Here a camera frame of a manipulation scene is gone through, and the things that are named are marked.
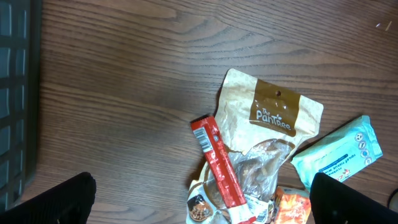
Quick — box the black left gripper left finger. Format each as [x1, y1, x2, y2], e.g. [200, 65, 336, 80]
[1, 172, 96, 224]

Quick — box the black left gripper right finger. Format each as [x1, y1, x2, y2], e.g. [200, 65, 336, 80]
[310, 172, 397, 224]

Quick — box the orange tissue pack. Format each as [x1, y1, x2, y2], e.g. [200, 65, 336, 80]
[274, 186, 311, 224]

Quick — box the teal wet wipes pack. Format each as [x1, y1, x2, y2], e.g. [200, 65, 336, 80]
[292, 115, 383, 191]

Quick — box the beige brown snack pouch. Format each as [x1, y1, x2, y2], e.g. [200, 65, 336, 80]
[186, 68, 323, 223]

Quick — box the red stick sachet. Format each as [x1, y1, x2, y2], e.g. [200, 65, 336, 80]
[191, 116, 256, 224]

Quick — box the grey plastic basket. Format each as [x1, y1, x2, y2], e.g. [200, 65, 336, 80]
[1, 0, 42, 212]

